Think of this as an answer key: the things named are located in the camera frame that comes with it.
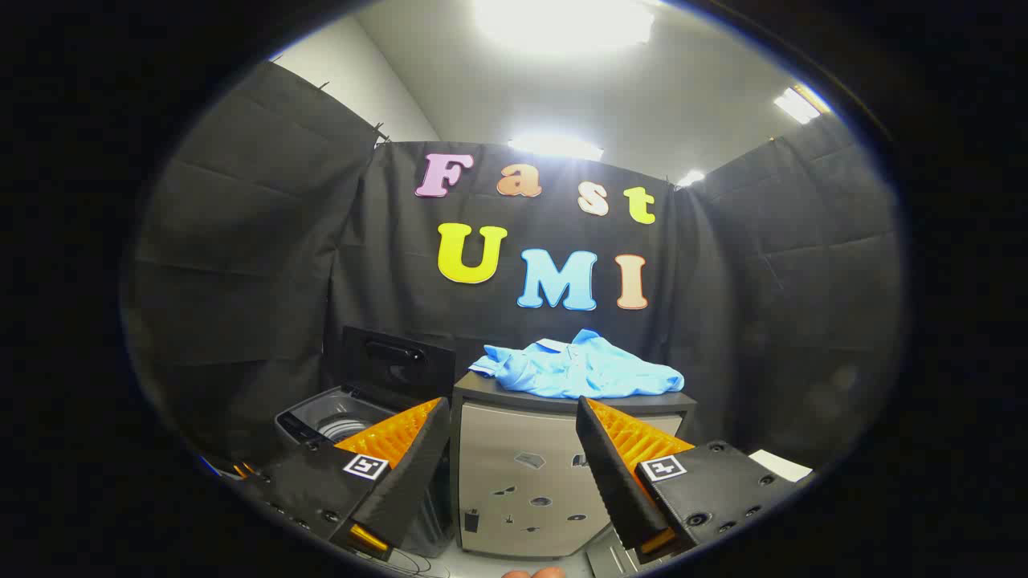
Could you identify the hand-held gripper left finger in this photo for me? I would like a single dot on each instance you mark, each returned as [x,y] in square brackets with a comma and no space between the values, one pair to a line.
[418,474]

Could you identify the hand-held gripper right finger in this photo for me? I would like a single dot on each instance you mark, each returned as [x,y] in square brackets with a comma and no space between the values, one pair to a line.
[614,482]

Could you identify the grey top-load washing machine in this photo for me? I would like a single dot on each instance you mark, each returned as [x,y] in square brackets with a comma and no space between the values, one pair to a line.
[321,413]

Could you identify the light blue polo shirt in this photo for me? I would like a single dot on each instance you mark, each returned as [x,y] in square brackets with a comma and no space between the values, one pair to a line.
[586,369]

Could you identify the grey flat object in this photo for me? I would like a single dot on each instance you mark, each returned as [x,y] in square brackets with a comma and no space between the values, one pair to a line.
[609,558]

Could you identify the grey cabinet with dark top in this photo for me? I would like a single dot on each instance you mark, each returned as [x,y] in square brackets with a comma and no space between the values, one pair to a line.
[514,433]

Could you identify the white flat object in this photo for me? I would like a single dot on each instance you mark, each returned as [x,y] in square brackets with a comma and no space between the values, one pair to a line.
[783,466]

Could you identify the black backdrop cloth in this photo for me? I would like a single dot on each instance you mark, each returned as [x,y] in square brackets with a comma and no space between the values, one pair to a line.
[401,265]

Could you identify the ceiling light panel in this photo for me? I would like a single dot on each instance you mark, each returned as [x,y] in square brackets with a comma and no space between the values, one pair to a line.
[795,105]
[554,147]
[689,177]

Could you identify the large ceiling light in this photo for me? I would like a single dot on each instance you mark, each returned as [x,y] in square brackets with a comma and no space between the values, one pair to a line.
[562,22]

